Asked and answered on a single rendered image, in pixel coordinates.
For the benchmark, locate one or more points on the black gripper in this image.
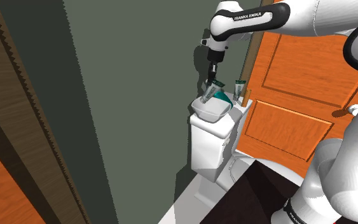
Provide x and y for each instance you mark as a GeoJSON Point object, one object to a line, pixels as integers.
{"type": "Point", "coordinates": [216, 56]}

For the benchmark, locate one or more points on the grey green tube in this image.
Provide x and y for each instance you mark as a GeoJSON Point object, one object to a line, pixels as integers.
{"type": "Point", "coordinates": [209, 92]}
{"type": "Point", "coordinates": [238, 88]}

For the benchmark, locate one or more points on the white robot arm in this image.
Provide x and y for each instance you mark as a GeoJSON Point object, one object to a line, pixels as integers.
{"type": "Point", "coordinates": [327, 15]}

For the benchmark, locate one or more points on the teal white soap dish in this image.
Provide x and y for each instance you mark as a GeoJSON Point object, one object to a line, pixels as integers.
{"type": "Point", "coordinates": [223, 97]}

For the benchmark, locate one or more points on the white bowl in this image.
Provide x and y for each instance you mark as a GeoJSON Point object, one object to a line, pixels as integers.
{"type": "Point", "coordinates": [211, 111]}

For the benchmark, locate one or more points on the orange panelled door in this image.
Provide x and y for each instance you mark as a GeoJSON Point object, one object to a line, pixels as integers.
{"type": "Point", "coordinates": [293, 93]}

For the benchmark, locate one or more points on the white toilet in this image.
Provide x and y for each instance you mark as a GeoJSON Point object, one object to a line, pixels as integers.
{"type": "Point", "coordinates": [208, 145]}

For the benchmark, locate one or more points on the dark robot stand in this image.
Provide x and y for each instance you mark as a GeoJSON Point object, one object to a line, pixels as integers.
{"type": "Point", "coordinates": [253, 195]}

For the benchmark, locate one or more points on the brown wooden door frame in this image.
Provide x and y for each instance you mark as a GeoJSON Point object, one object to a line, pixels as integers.
{"type": "Point", "coordinates": [17, 102]}

